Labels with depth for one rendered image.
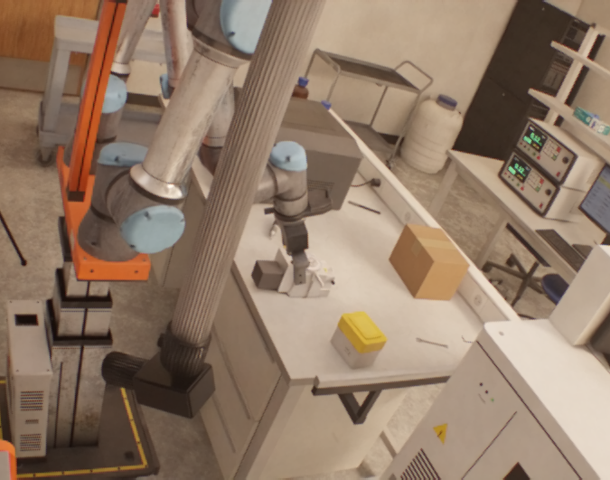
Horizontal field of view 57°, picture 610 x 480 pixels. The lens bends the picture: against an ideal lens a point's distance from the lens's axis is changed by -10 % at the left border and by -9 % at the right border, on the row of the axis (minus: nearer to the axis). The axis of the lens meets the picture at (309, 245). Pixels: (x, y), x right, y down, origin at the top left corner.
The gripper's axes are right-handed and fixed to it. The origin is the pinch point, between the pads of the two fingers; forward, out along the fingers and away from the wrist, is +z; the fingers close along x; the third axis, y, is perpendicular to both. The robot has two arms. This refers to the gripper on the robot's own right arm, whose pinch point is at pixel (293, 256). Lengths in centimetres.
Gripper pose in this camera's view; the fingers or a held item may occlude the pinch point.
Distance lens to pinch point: 146.1
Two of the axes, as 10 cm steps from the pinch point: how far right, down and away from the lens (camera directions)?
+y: -9.7, 1.9, -1.6
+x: 2.4, 6.8, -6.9
